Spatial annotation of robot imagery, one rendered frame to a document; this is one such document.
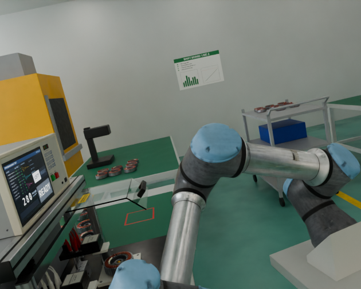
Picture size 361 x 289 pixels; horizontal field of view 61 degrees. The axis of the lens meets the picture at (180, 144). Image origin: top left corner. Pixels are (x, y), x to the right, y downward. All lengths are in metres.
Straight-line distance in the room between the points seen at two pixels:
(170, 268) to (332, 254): 0.50
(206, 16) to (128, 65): 1.75
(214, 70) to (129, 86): 1.69
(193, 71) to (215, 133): 5.45
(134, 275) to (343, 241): 0.68
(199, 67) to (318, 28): 2.48
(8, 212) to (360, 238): 0.97
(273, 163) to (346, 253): 0.36
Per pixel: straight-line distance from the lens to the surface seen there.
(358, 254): 1.10
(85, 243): 1.21
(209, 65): 6.27
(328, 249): 1.04
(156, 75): 6.16
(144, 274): 0.54
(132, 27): 6.28
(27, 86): 4.63
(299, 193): 1.09
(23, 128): 4.69
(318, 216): 1.07
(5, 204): 0.88
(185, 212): 0.80
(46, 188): 1.07
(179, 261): 0.73
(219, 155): 0.75
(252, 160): 0.84
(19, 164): 0.95
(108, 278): 1.23
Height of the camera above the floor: 1.39
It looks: 11 degrees down
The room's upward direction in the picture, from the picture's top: 12 degrees counter-clockwise
